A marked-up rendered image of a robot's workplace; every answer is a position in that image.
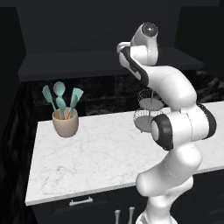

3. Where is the beige utensil pot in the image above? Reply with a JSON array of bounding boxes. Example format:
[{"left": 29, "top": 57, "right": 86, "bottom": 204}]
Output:
[{"left": 52, "top": 107, "right": 80, "bottom": 138}]

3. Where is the silver drawer handle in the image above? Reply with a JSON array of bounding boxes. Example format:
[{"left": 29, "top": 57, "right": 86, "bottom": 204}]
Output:
[{"left": 68, "top": 196, "right": 95, "bottom": 207}]

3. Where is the teal round spoon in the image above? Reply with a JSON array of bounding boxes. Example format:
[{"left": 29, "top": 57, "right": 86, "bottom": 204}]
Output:
[{"left": 52, "top": 80, "right": 67, "bottom": 99}]

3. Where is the silver cupboard door handle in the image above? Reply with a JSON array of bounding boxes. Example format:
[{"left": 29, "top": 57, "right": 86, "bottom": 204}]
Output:
[
  {"left": 114, "top": 209, "right": 122, "bottom": 224},
  {"left": 128, "top": 206, "right": 136, "bottom": 224}
]

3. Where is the teal slotted spatula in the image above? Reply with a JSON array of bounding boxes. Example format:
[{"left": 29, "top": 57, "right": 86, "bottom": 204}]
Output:
[{"left": 41, "top": 84, "right": 60, "bottom": 120}]

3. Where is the two-tier wire stand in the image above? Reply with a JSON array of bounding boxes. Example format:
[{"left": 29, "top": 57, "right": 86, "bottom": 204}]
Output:
[{"left": 132, "top": 88, "right": 166, "bottom": 134}]

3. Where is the teal flat spatula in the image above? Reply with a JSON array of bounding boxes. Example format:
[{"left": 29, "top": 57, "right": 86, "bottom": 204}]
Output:
[{"left": 66, "top": 87, "right": 85, "bottom": 120}]

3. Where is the dark drawer front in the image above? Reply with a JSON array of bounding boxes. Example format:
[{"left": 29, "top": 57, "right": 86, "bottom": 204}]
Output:
[{"left": 31, "top": 189, "right": 127, "bottom": 217}]

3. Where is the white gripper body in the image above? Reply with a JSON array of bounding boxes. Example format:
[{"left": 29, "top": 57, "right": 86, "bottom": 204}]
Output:
[{"left": 116, "top": 41, "right": 132, "bottom": 54}]

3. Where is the teal spoon with wooden handle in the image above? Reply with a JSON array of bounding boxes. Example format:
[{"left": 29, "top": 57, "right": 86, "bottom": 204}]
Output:
[{"left": 55, "top": 96, "right": 67, "bottom": 120}]

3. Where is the dark upper cabinet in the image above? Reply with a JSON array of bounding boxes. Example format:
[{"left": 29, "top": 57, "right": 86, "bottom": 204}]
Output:
[{"left": 16, "top": 0, "right": 205, "bottom": 83}]

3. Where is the dark base cupboard run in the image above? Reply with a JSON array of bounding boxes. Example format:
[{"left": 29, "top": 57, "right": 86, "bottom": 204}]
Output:
[{"left": 170, "top": 169, "right": 224, "bottom": 224}]

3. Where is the dark cupboard door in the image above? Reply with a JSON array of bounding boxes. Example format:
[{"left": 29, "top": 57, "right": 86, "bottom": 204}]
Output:
[
  {"left": 34, "top": 208, "right": 126, "bottom": 224},
  {"left": 124, "top": 194, "right": 151, "bottom": 224}
]

